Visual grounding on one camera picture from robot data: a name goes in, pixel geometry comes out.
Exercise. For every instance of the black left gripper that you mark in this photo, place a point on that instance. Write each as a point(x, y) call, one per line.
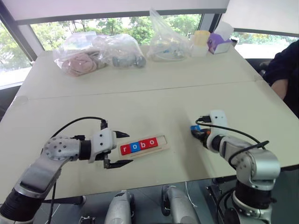
point(107, 161)

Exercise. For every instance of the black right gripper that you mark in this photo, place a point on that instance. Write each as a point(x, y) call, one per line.
point(204, 137)

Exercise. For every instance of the blue letter tile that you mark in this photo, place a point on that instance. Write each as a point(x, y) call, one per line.
point(195, 128)

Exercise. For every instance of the blue letter o block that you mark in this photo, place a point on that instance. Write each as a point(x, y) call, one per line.
point(133, 148)

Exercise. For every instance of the red letter b block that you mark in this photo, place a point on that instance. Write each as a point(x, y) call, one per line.
point(143, 145)

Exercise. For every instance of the red letter o block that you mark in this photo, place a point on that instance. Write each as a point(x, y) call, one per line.
point(152, 143)

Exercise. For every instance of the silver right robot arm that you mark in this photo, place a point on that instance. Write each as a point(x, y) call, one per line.
point(257, 163)

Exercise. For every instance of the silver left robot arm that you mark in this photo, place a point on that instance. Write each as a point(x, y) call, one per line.
point(46, 161)

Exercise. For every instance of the light wooden letter tray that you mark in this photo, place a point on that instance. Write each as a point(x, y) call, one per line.
point(163, 142)

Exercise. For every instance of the silver grey rounded casing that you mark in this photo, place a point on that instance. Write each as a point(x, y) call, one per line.
point(180, 205)
point(119, 207)

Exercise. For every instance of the yellow lidded plastic cup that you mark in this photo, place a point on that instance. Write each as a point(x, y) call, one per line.
point(198, 50)

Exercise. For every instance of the grey plush toy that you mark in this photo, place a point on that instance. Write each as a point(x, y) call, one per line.
point(126, 61)

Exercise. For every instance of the black office chair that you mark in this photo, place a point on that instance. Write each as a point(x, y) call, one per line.
point(257, 65)

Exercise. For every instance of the purple tissue box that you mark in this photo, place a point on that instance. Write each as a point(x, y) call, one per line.
point(219, 44)

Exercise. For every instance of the pink plush toy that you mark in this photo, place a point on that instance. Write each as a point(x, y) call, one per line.
point(79, 64)

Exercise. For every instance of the clear bag with mixed items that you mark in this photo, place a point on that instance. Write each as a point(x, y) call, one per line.
point(168, 42)

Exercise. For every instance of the clear bag with grey toy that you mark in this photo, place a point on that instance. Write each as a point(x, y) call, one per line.
point(121, 44)

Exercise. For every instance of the person in dark clothing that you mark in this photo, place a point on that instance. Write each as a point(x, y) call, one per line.
point(287, 65)

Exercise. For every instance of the clear bag with pink plush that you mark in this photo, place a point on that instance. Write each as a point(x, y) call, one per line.
point(70, 46)

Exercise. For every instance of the white roller blind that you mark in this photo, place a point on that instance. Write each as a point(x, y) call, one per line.
point(116, 9)

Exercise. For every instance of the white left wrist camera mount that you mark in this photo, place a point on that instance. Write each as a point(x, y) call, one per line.
point(102, 140)

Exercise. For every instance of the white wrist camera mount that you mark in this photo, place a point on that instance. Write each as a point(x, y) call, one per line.
point(218, 119)
point(102, 140)

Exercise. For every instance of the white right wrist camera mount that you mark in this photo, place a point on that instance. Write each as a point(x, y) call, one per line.
point(218, 119)

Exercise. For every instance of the dark window frame pillar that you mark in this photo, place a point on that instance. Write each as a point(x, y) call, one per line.
point(16, 39)

